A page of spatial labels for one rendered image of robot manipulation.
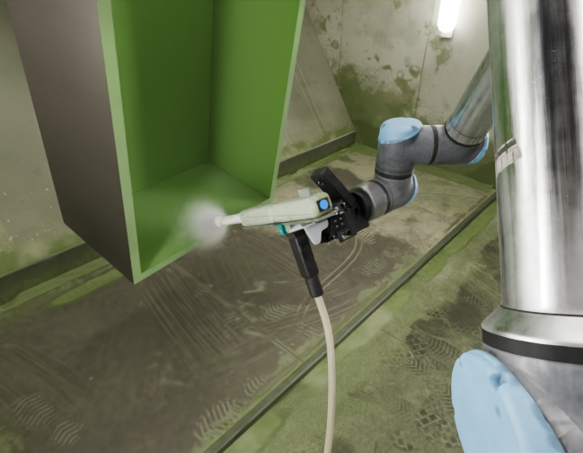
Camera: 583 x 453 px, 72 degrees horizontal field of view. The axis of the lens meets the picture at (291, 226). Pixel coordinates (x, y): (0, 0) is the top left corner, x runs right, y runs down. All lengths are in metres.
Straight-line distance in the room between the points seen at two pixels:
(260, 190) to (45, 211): 0.96
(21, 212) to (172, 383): 0.99
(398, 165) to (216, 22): 0.81
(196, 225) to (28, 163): 1.05
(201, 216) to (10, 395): 0.87
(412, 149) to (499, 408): 0.66
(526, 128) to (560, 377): 0.21
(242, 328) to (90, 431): 0.57
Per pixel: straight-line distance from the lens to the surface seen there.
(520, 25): 0.46
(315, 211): 0.73
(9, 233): 1.99
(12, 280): 1.99
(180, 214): 1.22
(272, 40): 1.32
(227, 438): 1.33
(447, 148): 0.98
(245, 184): 1.57
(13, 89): 2.17
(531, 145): 0.42
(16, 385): 1.67
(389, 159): 0.95
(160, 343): 1.59
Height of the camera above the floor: 1.18
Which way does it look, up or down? 32 degrees down
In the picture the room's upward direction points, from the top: straight up
